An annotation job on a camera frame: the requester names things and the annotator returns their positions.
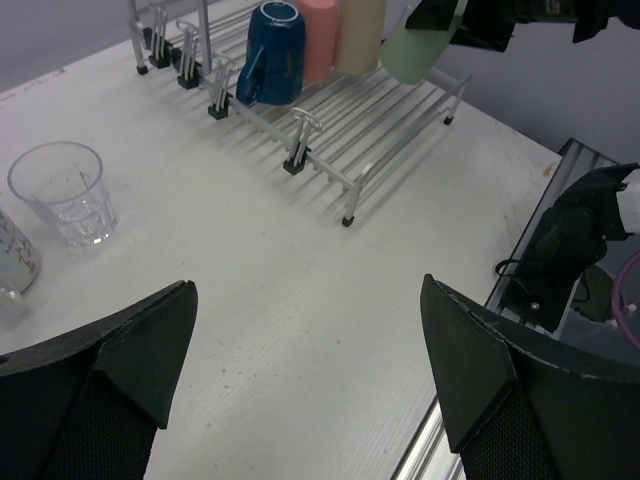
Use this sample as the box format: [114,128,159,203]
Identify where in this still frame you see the dark blue ceramic mug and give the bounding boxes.
[236,1,306,106]

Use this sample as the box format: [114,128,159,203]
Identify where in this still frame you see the pink plastic cup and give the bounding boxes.
[297,0,339,83]

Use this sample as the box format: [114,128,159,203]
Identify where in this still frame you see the clear glass tumbler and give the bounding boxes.
[7,141,117,247]

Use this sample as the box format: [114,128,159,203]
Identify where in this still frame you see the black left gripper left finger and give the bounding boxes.
[1,281,198,479]

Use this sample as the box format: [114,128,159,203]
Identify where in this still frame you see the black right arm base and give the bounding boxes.
[495,163,639,332]

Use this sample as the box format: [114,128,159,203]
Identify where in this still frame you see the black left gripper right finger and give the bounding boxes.
[420,274,639,479]

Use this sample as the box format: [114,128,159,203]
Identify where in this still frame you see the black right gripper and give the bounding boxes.
[405,0,639,52]

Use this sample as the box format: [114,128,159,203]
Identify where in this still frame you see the beige plastic cup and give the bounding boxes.
[334,0,387,75]

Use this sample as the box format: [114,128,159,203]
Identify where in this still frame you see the silver metal dish rack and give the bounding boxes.
[127,1,470,227]

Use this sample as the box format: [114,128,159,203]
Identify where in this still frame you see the aluminium mounting rail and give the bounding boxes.
[394,140,639,479]

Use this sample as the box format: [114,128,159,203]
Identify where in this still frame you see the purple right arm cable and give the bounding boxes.
[610,249,640,346]

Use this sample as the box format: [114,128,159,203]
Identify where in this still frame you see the light green plastic cup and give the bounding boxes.
[380,1,467,84]

